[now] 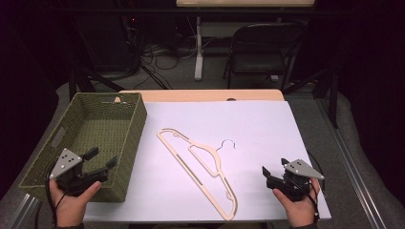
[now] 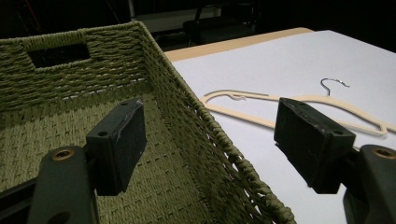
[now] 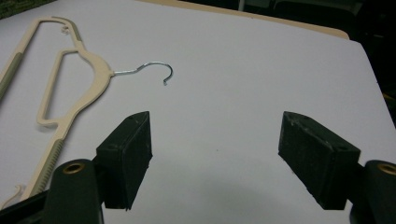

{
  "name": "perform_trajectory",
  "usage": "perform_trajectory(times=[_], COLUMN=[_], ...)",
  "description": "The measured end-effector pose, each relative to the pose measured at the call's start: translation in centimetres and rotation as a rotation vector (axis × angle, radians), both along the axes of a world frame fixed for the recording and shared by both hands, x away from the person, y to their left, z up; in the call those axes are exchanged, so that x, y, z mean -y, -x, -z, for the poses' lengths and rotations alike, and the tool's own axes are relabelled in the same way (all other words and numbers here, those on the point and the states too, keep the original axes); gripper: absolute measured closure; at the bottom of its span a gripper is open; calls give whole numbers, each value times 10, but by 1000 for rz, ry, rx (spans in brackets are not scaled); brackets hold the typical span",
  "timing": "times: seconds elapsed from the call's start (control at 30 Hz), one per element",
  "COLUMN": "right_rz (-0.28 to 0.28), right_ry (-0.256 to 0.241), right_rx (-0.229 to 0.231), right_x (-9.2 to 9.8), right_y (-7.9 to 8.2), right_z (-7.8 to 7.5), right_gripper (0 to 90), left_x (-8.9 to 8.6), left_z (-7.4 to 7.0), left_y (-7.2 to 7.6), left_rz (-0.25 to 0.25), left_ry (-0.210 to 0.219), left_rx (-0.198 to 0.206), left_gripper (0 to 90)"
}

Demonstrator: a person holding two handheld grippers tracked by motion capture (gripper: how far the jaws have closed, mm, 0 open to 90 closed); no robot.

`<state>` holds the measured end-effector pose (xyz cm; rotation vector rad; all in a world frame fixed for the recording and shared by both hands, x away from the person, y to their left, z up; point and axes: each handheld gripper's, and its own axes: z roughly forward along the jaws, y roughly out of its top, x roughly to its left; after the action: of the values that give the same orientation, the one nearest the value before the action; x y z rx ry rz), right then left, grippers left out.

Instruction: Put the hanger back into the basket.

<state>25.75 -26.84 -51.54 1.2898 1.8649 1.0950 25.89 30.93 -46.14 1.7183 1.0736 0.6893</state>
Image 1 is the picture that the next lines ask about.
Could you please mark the beige clothes hanger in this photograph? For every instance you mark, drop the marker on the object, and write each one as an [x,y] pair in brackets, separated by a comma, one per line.
[195,176]

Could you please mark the white paper sheet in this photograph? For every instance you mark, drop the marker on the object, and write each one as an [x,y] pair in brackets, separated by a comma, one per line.
[254,133]

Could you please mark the black metal stand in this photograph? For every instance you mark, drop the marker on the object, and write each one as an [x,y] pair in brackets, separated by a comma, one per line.
[333,95]

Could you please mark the person's right hand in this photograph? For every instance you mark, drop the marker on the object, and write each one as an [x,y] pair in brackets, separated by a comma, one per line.
[299,210]

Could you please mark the person's left hand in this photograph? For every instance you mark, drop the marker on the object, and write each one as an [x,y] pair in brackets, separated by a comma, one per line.
[70,206]

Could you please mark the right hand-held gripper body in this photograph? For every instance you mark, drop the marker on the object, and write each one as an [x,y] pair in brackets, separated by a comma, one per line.
[297,179]

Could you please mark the black tripod stand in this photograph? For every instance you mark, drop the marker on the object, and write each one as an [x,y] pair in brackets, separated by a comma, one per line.
[86,81]

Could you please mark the white-legged desk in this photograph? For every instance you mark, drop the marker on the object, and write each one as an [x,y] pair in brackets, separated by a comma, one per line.
[198,47]

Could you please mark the green woven basket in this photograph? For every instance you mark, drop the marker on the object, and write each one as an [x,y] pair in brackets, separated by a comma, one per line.
[102,127]

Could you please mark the black folding chair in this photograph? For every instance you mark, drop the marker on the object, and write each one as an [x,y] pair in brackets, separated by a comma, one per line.
[258,65]

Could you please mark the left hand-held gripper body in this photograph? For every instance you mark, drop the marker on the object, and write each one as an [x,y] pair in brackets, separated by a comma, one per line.
[65,162]

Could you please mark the aluminium rail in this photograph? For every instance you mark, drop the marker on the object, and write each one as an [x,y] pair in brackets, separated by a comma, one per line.
[350,165]
[24,211]

